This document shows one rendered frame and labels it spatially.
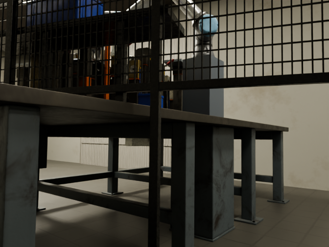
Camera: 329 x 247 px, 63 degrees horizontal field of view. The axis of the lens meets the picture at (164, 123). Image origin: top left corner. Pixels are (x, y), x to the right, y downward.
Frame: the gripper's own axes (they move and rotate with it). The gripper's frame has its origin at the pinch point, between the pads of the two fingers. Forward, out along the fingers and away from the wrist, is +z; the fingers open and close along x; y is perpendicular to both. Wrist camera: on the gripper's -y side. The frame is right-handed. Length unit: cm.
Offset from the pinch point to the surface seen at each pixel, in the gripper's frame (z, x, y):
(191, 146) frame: 48, -63, -12
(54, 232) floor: 102, 25, 1
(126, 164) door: 90, 141, 322
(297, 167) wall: 77, -138, 234
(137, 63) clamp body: -2.3, -22.2, 14.7
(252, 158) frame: 57, -89, 66
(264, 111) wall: 6, -101, 246
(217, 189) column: 74, -70, 25
